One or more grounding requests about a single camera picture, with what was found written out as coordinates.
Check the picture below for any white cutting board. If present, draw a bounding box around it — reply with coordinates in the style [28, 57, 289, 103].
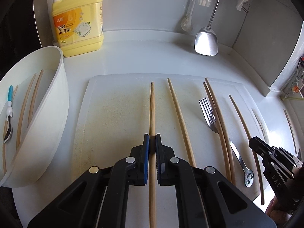
[70, 73, 276, 209]

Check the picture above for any teal-handled spoon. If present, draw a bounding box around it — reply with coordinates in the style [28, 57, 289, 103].
[3, 85, 13, 143]

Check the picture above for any white bottle brush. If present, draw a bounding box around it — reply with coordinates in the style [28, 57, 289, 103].
[180, 0, 202, 32]

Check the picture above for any wooden chopstick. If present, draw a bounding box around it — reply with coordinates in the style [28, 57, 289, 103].
[167, 78, 197, 168]
[203, 83, 233, 184]
[205, 78, 236, 186]
[229, 94, 265, 205]
[148, 81, 157, 228]
[16, 73, 37, 150]
[27, 70, 44, 127]

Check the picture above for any yellow dish soap bottle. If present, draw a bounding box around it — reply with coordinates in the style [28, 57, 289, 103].
[45, 0, 104, 57]

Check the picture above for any person's right hand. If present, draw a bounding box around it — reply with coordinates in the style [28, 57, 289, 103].
[265, 195, 292, 222]

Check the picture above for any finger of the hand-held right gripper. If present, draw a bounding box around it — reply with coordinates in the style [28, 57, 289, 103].
[249, 136, 273, 158]

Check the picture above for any steel spatula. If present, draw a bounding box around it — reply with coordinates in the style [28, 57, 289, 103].
[194, 0, 226, 56]

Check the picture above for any steel fork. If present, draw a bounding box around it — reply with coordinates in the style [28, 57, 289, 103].
[199, 97, 254, 187]

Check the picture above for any white round basin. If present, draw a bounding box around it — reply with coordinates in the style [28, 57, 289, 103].
[0, 46, 70, 188]

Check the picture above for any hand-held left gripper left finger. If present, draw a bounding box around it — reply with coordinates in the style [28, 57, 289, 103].
[27, 134, 150, 228]

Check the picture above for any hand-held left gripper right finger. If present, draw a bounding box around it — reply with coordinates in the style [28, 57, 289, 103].
[155, 134, 271, 228]

